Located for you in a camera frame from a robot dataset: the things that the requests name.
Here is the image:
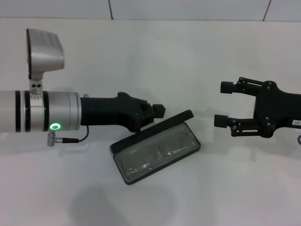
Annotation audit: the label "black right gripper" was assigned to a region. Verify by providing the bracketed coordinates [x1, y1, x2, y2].
[214, 77, 301, 138]

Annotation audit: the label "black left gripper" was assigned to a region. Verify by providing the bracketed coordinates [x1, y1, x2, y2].
[79, 92, 166, 134]

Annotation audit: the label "black glasses case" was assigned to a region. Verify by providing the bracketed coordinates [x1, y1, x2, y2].
[110, 109, 201, 186]

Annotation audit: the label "clear white glasses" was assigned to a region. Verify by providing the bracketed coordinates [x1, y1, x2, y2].
[126, 138, 198, 175]

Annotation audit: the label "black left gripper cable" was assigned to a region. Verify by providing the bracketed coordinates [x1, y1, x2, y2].
[55, 125, 89, 144]

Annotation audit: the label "silver knurled cable connector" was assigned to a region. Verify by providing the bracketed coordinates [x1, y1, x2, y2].
[47, 131, 57, 147]

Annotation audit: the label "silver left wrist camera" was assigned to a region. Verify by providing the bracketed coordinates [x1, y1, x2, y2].
[25, 28, 66, 101]

